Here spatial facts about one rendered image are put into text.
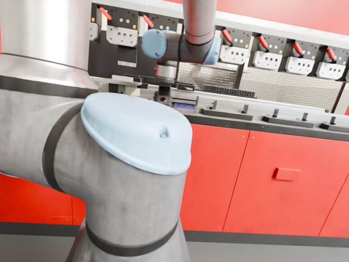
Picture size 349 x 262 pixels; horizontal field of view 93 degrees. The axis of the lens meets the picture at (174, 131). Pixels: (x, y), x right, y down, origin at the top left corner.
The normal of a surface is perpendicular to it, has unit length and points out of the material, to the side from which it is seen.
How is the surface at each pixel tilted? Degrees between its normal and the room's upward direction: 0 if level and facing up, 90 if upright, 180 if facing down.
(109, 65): 90
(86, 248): 72
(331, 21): 90
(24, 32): 85
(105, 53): 90
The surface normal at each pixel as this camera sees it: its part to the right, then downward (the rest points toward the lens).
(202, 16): 0.17, 0.91
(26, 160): -0.26, 0.23
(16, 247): 0.14, -0.95
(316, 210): 0.07, 0.29
